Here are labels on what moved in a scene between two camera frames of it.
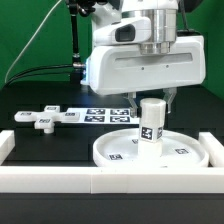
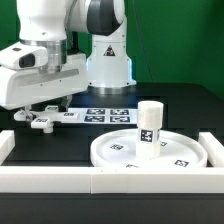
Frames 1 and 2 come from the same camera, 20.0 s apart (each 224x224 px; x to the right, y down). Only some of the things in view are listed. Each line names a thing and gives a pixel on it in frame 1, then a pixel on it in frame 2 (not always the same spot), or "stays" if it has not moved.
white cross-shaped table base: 46,119 stays
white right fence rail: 213,147 stays
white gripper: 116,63 -> 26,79
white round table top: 120,148 stays
